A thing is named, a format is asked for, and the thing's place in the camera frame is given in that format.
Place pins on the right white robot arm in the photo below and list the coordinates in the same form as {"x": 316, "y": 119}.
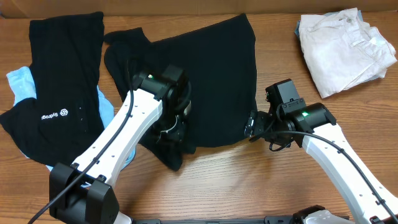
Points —
{"x": 315, "y": 130}

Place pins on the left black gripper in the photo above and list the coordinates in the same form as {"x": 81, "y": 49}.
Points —
{"x": 170, "y": 131}

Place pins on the white folded shirt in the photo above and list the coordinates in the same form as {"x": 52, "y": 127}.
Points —
{"x": 342, "y": 51}

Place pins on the black logo garment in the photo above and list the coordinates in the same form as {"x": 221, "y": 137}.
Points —
{"x": 67, "y": 41}

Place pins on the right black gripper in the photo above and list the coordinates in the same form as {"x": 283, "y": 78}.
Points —
{"x": 257, "y": 124}

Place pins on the light blue garment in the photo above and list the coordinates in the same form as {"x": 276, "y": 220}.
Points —
{"x": 21, "y": 84}

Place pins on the black t-shirt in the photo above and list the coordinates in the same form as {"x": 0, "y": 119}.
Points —
{"x": 219, "y": 61}

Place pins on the cardboard back panel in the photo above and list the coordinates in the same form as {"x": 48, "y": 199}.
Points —
{"x": 52, "y": 8}

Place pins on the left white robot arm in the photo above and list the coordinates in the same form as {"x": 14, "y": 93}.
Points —
{"x": 155, "y": 105}

